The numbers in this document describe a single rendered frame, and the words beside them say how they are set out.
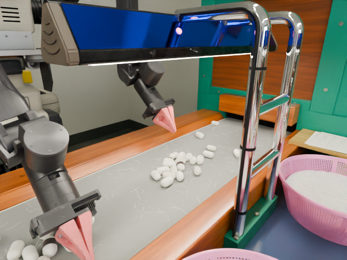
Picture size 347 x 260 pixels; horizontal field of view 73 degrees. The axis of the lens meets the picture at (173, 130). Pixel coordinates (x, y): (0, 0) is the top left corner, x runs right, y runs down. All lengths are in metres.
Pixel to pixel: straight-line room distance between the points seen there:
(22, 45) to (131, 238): 0.80
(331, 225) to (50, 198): 0.52
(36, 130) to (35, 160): 0.04
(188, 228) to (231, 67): 0.76
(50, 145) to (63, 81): 2.28
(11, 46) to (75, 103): 1.75
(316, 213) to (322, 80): 0.48
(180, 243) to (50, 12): 0.36
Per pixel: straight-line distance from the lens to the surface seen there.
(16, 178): 0.67
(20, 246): 0.49
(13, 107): 0.46
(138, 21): 0.38
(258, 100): 0.38
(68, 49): 0.30
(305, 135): 0.88
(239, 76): 1.04
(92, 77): 2.76
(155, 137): 0.79
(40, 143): 0.37
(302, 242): 0.60
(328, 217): 0.57
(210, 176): 0.62
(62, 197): 0.41
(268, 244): 0.57
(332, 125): 0.94
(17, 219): 0.58
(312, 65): 0.94
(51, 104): 1.38
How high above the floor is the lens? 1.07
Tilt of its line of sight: 21 degrees down
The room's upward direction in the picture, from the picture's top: straight up
